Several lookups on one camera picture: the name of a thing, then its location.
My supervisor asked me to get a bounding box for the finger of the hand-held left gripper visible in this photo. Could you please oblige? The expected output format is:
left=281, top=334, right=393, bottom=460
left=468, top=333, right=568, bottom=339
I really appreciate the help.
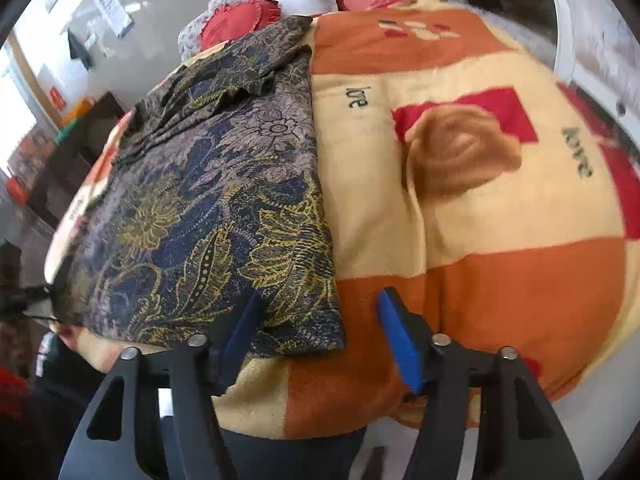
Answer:
left=20, top=282, right=68, bottom=322

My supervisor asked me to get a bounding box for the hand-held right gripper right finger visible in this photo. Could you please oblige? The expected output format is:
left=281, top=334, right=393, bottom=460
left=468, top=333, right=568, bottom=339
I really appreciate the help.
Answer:
left=377, top=287, right=584, bottom=480

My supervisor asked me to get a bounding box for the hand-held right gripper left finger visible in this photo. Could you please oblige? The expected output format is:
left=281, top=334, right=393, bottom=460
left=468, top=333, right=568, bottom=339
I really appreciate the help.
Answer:
left=60, top=291, right=266, bottom=480

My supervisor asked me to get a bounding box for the dark floral print shirt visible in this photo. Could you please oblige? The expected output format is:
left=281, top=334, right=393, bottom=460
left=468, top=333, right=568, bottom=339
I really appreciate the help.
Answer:
left=55, top=15, right=348, bottom=358

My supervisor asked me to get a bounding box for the orange and cream printed blanket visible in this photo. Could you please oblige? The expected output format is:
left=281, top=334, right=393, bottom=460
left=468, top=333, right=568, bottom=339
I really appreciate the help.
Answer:
left=44, top=0, right=640, bottom=436

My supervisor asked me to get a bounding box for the dark wooden cabinet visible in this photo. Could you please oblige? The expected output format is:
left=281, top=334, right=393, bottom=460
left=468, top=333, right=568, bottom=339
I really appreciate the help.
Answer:
left=27, top=92, right=127, bottom=231

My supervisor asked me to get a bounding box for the person's dark clothing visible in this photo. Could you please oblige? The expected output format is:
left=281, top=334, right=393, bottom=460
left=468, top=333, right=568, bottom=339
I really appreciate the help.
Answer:
left=0, top=332, right=383, bottom=480

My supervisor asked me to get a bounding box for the yellow bag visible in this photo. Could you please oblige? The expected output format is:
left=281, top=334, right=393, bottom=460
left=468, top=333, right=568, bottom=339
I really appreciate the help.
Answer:
left=62, top=99, right=96, bottom=128

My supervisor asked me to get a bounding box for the dark hanging cloth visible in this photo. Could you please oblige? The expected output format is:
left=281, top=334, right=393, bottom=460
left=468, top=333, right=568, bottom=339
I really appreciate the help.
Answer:
left=67, top=30, right=94, bottom=70

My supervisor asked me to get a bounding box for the wall calendar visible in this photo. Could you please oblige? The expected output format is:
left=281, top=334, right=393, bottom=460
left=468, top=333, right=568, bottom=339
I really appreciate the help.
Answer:
left=94, top=0, right=135, bottom=37

